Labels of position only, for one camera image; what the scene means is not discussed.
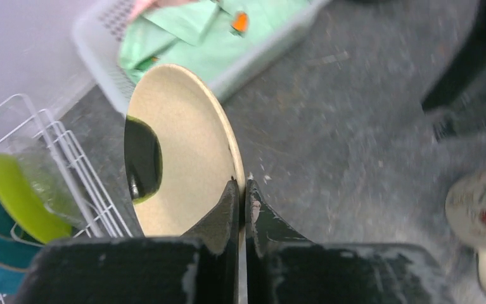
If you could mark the mint green printed shirt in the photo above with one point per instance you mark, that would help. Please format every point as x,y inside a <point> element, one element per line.
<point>206,37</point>

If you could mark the lime green plate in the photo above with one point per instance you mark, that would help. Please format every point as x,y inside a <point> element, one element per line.
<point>25,207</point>

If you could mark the white plastic basket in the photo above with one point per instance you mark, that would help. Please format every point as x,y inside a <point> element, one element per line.
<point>98,34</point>

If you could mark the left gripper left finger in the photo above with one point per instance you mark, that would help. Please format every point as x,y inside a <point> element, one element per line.
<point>201,266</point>

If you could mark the white wire dish rack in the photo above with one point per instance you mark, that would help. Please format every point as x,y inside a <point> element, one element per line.
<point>19,117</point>

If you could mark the green interior mug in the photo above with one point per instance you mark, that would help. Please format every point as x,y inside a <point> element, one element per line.
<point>465,211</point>

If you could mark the cream plate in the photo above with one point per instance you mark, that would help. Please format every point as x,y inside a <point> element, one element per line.
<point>184,168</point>

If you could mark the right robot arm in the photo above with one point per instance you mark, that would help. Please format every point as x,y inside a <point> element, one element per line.
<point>461,90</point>

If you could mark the pink cloth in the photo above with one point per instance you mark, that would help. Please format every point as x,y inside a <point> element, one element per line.
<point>140,6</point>

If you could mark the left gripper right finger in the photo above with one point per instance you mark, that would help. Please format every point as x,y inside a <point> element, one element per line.
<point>283,266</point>

